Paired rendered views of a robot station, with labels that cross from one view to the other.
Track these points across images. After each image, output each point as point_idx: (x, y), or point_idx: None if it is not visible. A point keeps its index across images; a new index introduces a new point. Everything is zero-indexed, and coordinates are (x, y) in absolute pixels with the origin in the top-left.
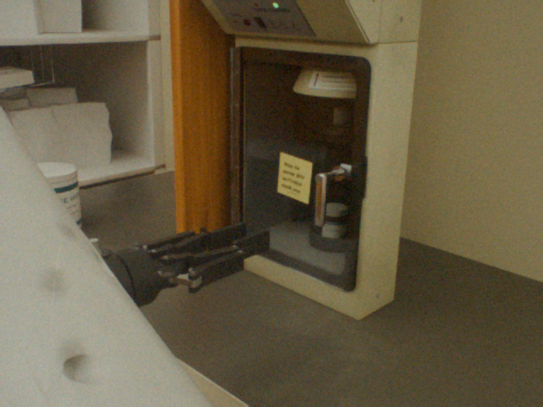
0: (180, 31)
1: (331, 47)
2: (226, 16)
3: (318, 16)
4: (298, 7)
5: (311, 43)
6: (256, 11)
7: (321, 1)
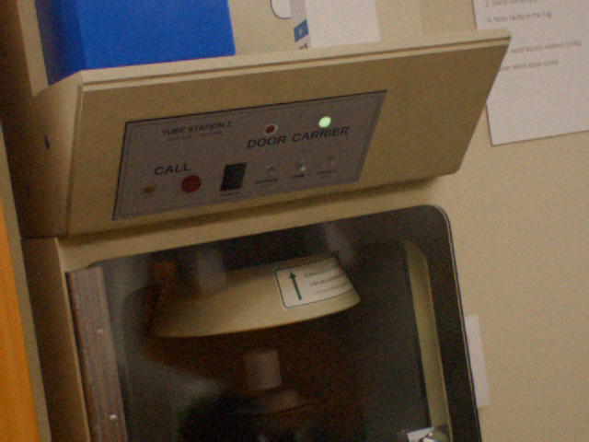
0: (8, 246)
1: (346, 203)
2: (129, 180)
3: (404, 132)
4: (376, 118)
5: (298, 207)
6: (251, 147)
7: (443, 96)
